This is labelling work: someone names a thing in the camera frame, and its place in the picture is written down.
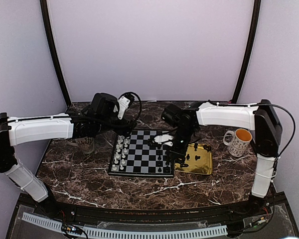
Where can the black front rail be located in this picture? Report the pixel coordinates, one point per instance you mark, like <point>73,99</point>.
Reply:
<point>90,214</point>

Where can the tall cactus print mug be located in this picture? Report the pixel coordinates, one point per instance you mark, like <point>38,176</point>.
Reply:
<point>86,144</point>

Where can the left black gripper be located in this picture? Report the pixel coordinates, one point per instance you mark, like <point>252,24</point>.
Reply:
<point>123,130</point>

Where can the gold metal tray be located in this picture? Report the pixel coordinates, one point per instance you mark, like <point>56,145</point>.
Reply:
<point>198,160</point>

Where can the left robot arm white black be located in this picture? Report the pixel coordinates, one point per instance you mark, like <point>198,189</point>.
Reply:
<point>105,113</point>

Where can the black frame post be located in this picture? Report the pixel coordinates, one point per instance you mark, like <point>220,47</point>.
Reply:
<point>53,51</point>
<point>248,50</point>

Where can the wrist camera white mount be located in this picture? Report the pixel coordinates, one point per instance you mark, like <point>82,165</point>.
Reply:
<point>125,101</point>
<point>160,140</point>

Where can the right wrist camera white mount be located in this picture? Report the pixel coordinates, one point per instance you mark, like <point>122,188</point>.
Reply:
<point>160,140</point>

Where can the left black frame post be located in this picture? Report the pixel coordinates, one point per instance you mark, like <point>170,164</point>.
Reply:
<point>53,51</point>

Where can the right black frame post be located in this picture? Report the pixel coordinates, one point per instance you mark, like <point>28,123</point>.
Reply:
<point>248,50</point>

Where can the black white chess board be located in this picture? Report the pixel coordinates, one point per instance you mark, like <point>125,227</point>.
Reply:
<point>132,156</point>

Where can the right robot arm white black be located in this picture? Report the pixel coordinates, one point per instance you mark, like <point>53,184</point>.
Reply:
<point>256,122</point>

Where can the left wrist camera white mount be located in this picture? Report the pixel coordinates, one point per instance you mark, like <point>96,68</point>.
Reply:
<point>125,101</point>

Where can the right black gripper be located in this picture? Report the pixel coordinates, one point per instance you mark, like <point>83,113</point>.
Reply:
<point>179,153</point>

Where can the black pawn corner square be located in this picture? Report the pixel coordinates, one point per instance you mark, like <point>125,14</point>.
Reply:
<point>159,170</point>

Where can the white slotted cable duct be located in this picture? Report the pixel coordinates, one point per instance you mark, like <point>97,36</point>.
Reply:
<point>96,233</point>

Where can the yellow inside cactus mug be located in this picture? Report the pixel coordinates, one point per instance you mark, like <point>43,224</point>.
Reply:
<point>237,141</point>

